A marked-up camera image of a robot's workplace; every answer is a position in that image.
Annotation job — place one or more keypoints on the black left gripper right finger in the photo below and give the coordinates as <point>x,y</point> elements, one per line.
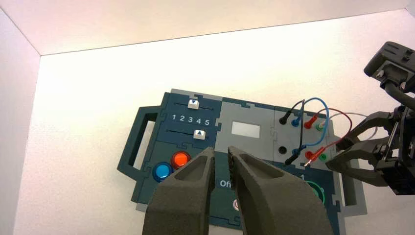
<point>275,207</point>

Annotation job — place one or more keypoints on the white rectangular display window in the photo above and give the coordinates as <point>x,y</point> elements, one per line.
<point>245,129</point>

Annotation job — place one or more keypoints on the blue round push button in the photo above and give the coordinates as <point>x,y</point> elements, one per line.
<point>161,171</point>

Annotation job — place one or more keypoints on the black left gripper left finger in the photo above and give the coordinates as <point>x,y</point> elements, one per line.
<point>184,201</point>

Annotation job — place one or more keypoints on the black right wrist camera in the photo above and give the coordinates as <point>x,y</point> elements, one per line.
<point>392,58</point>

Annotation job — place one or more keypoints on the white slider knob down arrow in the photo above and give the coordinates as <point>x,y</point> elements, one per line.
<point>193,104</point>

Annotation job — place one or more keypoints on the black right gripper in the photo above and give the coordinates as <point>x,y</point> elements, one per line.
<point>402,155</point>

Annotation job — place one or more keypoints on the silver metal toggle switch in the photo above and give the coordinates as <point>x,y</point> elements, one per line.
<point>236,205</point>

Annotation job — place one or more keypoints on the green banana socket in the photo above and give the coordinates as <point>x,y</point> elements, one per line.
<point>323,157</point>
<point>319,127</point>

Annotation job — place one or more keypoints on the white slider knob up arrow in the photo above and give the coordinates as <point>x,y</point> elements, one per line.
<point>199,134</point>

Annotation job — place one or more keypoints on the grey and teal control box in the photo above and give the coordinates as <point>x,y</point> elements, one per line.
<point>249,112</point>

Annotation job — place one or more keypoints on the red round push button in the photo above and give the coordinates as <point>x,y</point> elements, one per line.
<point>180,159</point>

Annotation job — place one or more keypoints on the empty black banana socket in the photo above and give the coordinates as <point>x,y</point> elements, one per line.
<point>282,150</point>

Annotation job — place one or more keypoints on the green and teal rotary knob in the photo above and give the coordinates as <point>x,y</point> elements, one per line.
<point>317,194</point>

